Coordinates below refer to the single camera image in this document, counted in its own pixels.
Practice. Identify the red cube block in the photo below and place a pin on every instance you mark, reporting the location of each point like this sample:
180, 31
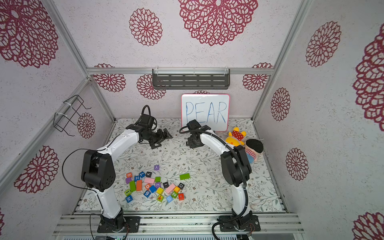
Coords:
181, 197

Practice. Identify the pink framed whiteboard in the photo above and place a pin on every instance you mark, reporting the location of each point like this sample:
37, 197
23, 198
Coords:
207, 109

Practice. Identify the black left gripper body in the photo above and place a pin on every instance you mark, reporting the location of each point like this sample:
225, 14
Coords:
154, 138

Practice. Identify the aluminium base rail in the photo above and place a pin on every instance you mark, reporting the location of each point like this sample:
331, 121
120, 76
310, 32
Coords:
180, 224

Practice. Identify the striped plush doll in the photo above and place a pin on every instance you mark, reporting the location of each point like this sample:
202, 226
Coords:
254, 149

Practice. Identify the green rectangular block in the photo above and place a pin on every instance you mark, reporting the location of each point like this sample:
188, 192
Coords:
185, 176

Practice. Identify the blue W letter block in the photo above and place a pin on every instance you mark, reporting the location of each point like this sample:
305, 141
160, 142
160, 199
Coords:
129, 199

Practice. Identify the grey metal wall shelf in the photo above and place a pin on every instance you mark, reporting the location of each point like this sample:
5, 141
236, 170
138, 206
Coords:
191, 80

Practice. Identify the pink flat block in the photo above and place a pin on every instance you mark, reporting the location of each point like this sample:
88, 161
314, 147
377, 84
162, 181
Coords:
149, 180

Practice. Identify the floral table mat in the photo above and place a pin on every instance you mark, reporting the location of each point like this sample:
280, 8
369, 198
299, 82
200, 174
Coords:
205, 191

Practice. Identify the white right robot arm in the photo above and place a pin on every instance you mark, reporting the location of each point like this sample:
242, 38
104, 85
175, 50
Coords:
236, 170

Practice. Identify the black wire wall rack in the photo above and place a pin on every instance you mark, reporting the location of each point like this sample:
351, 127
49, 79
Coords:
63, 119

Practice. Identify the green tall block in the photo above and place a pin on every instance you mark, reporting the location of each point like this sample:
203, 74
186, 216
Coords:
132, 186

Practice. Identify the green 2 letter block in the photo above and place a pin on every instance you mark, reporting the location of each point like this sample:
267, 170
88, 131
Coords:
174, 195

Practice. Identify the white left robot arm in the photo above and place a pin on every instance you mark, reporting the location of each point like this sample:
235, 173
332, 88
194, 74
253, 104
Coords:
99, 174

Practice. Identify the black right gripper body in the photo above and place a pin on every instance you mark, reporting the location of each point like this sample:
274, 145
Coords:
193, 142

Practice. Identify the yellow plush toy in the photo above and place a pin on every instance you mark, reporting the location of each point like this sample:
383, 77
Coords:
236, 137

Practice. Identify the orange rectangular block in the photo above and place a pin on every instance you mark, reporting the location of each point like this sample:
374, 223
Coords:
139, 185

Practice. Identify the long pink block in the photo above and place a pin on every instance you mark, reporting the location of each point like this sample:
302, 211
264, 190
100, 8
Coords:
170, 189

